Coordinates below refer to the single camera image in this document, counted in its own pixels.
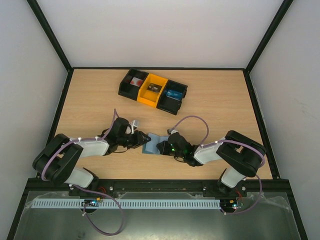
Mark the blue card in bin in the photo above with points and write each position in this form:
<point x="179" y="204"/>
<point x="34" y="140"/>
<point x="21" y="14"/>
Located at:
<point x="174" y="94"/>

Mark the teal leather card holder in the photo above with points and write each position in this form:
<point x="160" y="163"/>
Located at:
<point x="151" y="146"/>

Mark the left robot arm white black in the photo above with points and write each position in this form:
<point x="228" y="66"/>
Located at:
<point x="56" y="163"/>

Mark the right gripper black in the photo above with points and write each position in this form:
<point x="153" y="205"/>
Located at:
<point x="165" y="146"/>

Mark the black mounting rail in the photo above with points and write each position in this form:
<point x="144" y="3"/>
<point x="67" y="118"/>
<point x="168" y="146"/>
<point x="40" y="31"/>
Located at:
<point x="113" y="187"/>

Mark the yellow storage bin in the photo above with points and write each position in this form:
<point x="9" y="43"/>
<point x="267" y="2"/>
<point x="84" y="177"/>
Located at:
<point x="150" y="98"/>

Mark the black enclosure frame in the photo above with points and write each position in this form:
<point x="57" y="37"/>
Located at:
<point x="274" y="184"/>

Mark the black storage bin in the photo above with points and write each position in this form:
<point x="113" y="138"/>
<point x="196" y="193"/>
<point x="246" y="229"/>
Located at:
<point x="171" y="98"/>
<point x="130" y="85"/>

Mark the right black storage bin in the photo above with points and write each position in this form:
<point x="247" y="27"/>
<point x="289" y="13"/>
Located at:
<point x="171" y="98"/>

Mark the left black storage bin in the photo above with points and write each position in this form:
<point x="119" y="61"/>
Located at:
<point x="130" y="85"/>

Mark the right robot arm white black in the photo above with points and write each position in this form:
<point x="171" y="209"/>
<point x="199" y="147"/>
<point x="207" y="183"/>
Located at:
<point x="244" y="156"/>

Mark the red white card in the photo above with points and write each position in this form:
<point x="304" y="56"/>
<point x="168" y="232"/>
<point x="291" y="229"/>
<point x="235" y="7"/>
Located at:
<point x="136" y="82"/>

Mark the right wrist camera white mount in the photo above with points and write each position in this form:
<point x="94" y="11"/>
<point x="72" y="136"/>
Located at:
<point x="172" y="131"/>

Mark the dark card in yellow bin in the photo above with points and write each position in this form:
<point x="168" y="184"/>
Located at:
<point x="154" y="87"/>

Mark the white slotted cable duct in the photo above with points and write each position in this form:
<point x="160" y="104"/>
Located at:
<point x="175" y="204"/>

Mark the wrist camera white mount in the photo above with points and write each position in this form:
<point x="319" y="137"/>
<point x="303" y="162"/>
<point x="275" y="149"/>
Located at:
<point x="172" y="131"/>
<point x="132" y="126"/>

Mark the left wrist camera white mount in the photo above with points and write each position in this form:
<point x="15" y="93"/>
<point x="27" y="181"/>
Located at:
<point x="132" y="126"/>

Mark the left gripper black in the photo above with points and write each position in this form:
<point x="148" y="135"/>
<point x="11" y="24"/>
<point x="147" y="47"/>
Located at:
<point x="139" y="139"/>

